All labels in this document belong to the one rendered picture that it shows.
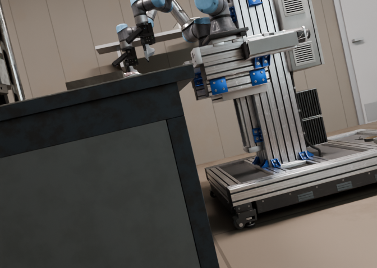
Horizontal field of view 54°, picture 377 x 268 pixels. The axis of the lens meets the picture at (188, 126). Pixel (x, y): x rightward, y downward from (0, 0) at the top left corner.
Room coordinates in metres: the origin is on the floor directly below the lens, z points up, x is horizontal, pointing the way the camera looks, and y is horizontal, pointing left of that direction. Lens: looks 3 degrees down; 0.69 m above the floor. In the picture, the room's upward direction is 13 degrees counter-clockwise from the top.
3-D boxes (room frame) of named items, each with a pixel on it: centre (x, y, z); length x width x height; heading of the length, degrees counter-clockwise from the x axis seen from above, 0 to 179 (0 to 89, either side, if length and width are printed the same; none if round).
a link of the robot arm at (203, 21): (2.59, -0.25, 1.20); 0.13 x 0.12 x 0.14; 31
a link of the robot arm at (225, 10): (2.09, -0.30, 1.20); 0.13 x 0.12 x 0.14; 155
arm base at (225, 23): (2.09, -0.31, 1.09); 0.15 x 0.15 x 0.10
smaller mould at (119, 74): (1.38, 0.29, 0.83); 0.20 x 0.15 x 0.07; 95
